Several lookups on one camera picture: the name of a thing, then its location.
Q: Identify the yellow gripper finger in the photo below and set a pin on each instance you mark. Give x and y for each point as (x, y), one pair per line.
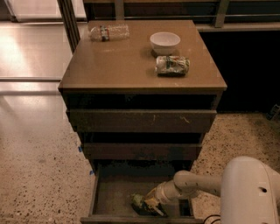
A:
(151, 195)
(153, 206)

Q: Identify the white bowl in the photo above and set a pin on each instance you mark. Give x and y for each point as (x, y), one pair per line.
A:
(164, 43)

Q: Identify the top drawer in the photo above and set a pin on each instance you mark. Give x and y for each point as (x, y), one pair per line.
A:
(141, 120)

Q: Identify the middle drawer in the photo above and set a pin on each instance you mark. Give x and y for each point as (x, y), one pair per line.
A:
(142, 151)

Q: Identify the blue tape piece upper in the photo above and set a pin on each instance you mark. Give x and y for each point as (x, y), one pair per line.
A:
(80, 149)

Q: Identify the open bottom drawer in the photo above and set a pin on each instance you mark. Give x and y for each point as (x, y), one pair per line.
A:
(116, 182)

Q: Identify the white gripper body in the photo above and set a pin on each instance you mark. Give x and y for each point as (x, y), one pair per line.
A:
(161, 194)

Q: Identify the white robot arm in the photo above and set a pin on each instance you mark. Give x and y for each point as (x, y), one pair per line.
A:
(249, 191)

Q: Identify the metal window railing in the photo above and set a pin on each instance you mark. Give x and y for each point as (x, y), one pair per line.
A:
(221, 22)

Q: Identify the clear plastic water bottle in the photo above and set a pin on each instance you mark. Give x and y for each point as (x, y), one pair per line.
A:
(111, 32)

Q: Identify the brown drawer cabinet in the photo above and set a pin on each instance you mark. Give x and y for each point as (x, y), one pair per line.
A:
(121, 75)

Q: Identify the green jalapeno chip bag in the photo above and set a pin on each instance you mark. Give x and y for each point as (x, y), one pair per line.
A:
(137, 203)

